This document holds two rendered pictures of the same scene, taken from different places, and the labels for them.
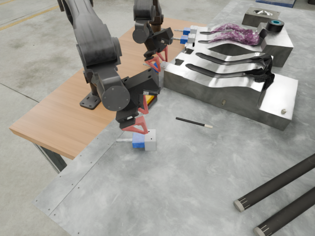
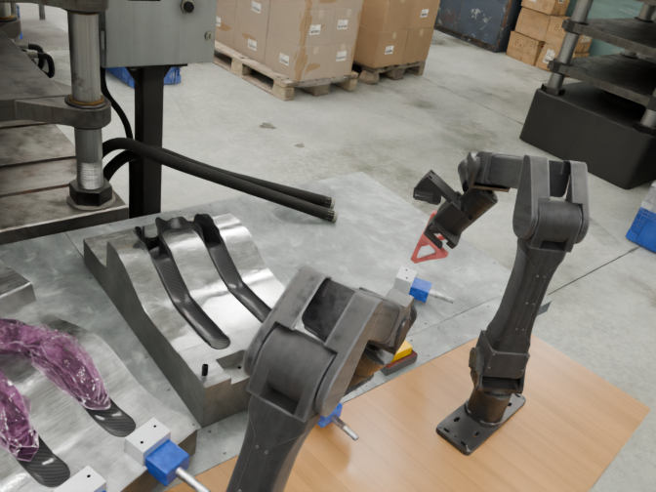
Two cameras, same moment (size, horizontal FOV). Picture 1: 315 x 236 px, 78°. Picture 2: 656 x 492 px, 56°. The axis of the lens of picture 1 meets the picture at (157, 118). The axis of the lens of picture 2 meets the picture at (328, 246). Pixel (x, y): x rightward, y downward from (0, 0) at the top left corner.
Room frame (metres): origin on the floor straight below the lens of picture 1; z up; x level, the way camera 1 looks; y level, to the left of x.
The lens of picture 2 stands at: (1.50, 0.15, 1.58)
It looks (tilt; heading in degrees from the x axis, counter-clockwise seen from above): 32 degrees down; 195
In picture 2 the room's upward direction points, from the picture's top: 11 degrees clockwise
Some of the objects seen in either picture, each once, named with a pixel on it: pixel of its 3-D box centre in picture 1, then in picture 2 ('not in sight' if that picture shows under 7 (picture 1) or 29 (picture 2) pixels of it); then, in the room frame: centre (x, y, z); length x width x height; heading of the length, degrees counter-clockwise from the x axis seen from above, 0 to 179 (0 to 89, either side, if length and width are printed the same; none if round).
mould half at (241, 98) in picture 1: (230, 76); (201, 286); (0.67, -0.31, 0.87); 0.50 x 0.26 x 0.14; 60
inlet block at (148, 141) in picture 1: (136, 140); (424, 291); (0.38, 0.07, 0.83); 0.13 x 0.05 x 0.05; 91
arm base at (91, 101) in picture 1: (98, 85); (488, 400); (0.65, 0.25, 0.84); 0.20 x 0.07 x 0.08; 156
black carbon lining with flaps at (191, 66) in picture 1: (231, 63); (201, 270); (0.69, -0.30, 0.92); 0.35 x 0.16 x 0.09; 60
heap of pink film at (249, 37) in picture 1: (235, 32); (13, 365); (1.02, -0.41, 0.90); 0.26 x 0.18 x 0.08; 77
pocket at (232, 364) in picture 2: (187, 55); (236, 371); (0.84, -0.14, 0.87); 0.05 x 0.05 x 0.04; 60
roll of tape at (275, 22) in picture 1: (274, 25); not in sight; (1.04, -0.61, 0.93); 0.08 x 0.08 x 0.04
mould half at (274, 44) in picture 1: (233, 40); (10, 389); (1.03, -0.42, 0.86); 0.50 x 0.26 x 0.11; 77
